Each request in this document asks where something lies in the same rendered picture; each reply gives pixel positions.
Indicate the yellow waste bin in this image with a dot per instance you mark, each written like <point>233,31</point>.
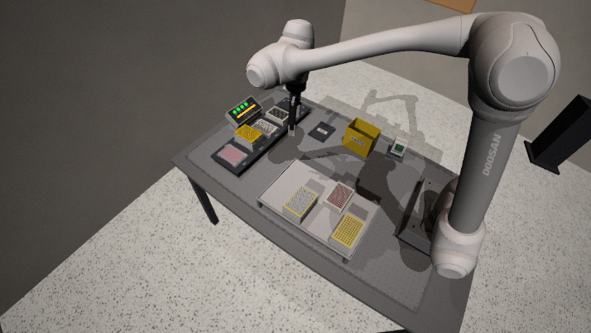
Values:
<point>357,136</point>

